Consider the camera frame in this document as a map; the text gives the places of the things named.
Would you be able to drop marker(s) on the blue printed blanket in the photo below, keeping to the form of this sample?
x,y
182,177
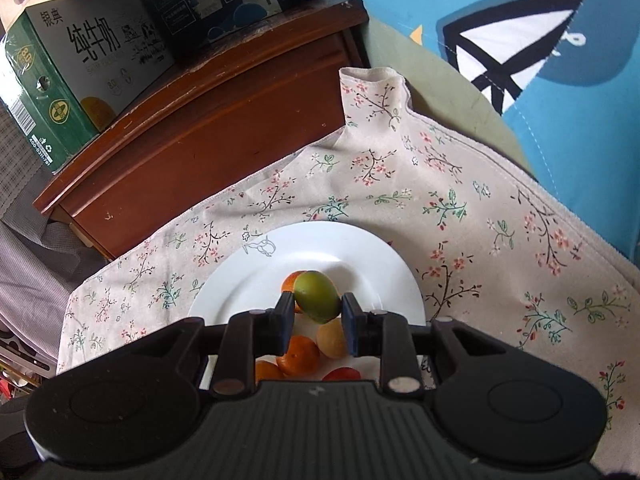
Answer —
x,y
575,110

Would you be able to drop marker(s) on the grey-green cushion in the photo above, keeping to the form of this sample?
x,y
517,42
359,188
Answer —
x,y
430,75

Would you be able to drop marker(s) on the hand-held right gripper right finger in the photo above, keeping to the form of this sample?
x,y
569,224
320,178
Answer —
x,y
350,324

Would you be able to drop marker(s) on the orange mandarin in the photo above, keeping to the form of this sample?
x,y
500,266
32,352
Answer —
x,y
267,372
300,355
289,285

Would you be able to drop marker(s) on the dark blue carton box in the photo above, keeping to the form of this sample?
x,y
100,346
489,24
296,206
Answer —
x,y
200,10

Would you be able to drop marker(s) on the brown longan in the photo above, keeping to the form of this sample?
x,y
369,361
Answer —
x,y
330,340

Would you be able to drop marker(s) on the white plate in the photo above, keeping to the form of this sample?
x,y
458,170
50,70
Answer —
x,y
310,245

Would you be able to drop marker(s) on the brown wooden cabinet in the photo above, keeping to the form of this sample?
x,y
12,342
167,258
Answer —
x,y
200,160

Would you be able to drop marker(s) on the floral tablecloth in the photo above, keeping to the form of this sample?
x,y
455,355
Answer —
x,y
450,185

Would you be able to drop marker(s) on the green carton box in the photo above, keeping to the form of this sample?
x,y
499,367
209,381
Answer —
x,y
50,110

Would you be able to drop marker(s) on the checked grey cloth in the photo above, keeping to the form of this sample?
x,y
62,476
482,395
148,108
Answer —
x,y
30,260

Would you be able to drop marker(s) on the green jujube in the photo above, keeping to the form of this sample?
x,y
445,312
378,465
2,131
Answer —
x,y
316,296

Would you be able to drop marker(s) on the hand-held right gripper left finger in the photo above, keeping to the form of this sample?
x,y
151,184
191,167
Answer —
x,y
287,322

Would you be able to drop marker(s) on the red cherry tomato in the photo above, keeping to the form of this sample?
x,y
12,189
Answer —
x,y
341,375

